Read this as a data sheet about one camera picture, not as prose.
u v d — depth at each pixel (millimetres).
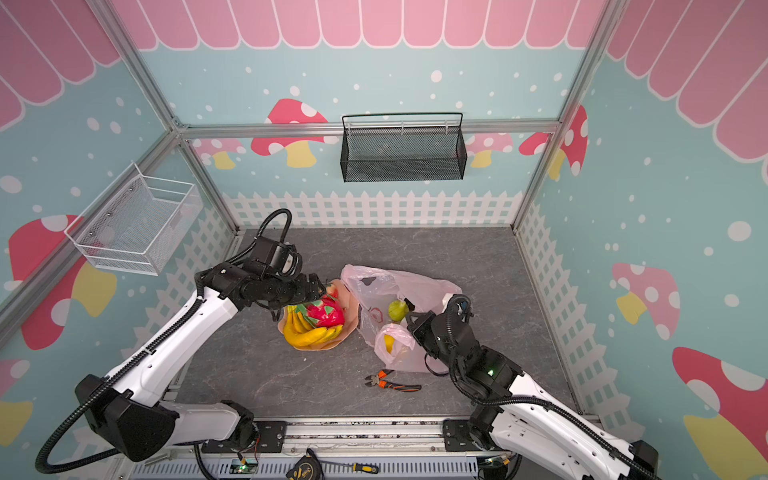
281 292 631
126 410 378
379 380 824
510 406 471
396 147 942
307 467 683
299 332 851
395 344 731
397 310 914
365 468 698
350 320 914
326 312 854
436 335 526
